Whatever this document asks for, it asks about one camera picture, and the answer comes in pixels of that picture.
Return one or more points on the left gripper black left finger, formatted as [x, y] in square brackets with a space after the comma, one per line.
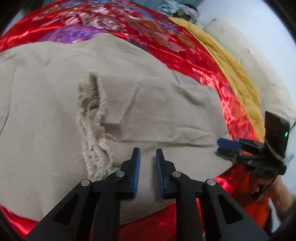
[91, 210]

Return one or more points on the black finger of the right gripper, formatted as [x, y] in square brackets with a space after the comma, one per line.
[229, 155]
[228, 144]

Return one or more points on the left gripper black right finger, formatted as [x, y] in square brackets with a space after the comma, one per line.
[204, 210]

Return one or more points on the beige pants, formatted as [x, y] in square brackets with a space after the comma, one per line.
[71, 112]

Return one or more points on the right hand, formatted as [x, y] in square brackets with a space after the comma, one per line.
[280, 196]

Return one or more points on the yellow knitted blanket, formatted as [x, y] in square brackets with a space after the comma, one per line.
[239, 80]

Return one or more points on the beige pillow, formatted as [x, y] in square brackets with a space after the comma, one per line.
[274, 94]

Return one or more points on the patterned blue white pillow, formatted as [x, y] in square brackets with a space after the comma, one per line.
[174, 9]

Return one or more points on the red floral satin bedspread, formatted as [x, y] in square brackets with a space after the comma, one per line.
[75, 21]

